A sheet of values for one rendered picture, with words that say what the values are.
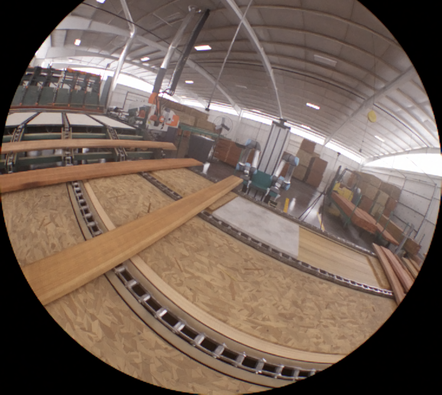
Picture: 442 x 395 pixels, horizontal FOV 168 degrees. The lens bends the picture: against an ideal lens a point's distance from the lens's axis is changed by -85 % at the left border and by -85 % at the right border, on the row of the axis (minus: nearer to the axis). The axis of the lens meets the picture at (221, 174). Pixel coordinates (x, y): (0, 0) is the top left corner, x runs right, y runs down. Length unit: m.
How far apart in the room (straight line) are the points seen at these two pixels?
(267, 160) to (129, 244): 2.31
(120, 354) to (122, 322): 0.10
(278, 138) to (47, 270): 2.72
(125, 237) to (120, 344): 0.39
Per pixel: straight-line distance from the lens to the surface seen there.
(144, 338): 0.50
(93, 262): 0.56
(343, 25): 7.41
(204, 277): 0.61
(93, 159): 1.79
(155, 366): 0.49
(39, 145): 1.67
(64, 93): 6.41
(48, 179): 1.10
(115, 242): 0.61
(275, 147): 2.53
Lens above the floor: 1.33
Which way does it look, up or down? 15 degrees down
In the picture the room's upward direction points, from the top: 18 degrees clockwise
